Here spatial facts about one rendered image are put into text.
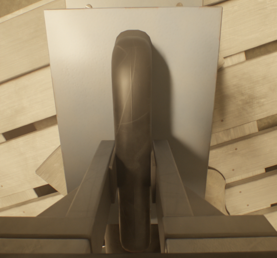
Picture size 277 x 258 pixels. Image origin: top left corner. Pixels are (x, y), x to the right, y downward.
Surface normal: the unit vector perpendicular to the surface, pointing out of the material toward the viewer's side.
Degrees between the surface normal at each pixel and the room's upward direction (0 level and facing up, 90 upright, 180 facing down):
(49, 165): 0
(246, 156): 0
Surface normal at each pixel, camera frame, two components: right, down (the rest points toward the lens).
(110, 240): -0.73, 0.21
